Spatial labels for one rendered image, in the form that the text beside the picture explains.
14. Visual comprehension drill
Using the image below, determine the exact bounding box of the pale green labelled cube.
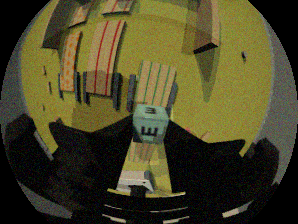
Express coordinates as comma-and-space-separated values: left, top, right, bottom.
132, 104, 169, 144

